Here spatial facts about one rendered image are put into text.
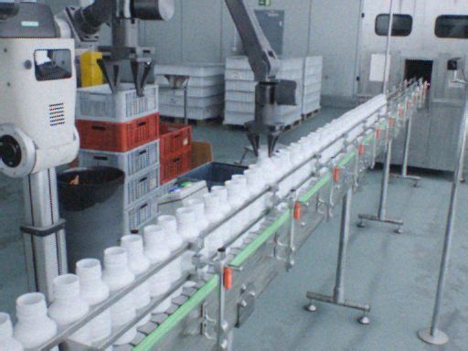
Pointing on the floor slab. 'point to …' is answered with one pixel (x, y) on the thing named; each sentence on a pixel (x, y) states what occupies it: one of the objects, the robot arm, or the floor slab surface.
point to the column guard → (90, 70)
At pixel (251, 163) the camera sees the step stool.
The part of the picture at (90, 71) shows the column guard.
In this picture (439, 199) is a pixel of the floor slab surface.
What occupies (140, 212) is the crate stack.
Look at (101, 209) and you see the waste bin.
